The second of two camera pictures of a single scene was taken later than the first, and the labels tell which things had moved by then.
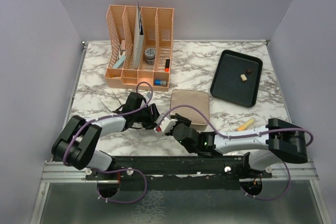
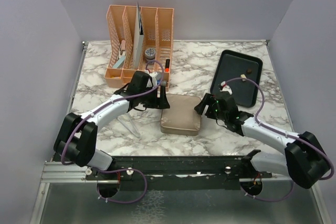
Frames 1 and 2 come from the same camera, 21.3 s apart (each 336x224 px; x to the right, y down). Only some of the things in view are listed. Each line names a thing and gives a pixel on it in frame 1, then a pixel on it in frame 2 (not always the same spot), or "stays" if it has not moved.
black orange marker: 167,67 stays
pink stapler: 123,52 stays
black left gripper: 153,116 -> 160,102
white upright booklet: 138,43 stays
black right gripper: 180,120 -> 208,99
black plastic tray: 237,78 stays
